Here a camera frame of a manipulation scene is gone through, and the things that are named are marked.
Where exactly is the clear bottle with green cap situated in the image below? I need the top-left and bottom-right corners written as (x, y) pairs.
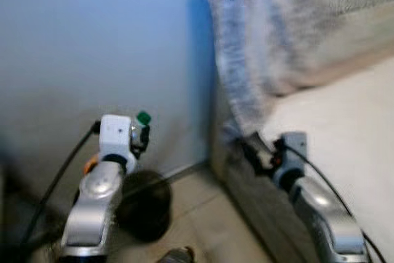
top-left (131, 111), bottom-right (153, 144)

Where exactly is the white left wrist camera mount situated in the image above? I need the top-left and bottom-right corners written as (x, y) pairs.
top-left (98, 114), bottom-right (133, 159)

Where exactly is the large grey floral printed cushion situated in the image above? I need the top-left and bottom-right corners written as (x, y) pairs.
top-left (197, 0), bottom-right (394, 137)

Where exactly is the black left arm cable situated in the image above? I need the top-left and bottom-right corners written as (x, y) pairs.
top-left (17, 120), bottom-right (102, 257)

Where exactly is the white quilted mattress pad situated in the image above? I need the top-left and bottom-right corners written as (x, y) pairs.
top-left (259, 57), bottom-right (394, 263)

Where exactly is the grey robot foot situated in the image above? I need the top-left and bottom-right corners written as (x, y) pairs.
top-left (157, 246), bottom-right (196, 263)

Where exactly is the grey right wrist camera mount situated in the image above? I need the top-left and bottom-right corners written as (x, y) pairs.
top-left (280, 132), bottom-right (308, 174)

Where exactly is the grey quilted mattress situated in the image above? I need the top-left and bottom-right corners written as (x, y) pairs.
top-left (212, 84), bottom-right (308, 263)

